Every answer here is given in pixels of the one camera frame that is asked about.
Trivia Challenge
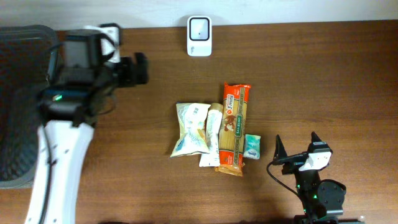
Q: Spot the grey plastic basket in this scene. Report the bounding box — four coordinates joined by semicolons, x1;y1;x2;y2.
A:
1;25;61;189

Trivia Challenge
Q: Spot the orange spaghetti packet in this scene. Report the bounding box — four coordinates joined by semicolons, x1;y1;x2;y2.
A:
215;83;251;177

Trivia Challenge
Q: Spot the white tube pouch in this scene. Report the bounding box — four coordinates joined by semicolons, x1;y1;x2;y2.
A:
199;103;223;167

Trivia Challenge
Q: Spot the beige foil snack bag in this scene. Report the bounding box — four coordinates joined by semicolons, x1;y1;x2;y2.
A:
170;103;210;158

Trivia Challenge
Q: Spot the white barcode scanner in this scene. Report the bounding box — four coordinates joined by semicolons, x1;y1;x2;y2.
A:
187;16;213;57

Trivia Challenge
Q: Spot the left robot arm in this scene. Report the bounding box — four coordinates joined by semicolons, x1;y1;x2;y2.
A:
25;23;149;223

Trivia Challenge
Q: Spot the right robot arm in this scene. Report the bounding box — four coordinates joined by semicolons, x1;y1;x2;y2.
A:
266;132;361;224

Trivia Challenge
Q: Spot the small teal gum packet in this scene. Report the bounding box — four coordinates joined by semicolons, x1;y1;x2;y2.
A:
243;134;261;160

